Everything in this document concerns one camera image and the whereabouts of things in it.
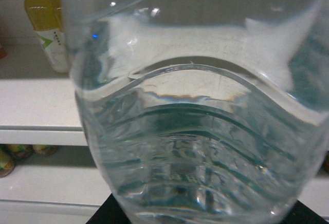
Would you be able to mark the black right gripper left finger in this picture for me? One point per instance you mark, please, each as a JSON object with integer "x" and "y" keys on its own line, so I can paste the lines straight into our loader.
{"x": 110, "y": 212}

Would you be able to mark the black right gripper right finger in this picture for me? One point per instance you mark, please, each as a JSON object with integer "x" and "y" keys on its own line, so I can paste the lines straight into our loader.
{"x": 301, "y": 214}

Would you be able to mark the clear water bottle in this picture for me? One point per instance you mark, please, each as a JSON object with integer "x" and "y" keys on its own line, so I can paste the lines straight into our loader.
{"x": 202, "y": 111}

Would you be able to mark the white shelf with juice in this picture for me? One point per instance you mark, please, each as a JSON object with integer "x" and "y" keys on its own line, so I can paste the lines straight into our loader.
{"x": 37, "y": 104}

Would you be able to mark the yellow iced tea bottle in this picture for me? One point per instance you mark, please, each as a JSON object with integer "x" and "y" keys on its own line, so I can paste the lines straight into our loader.
{"x": 7, "y": 164}

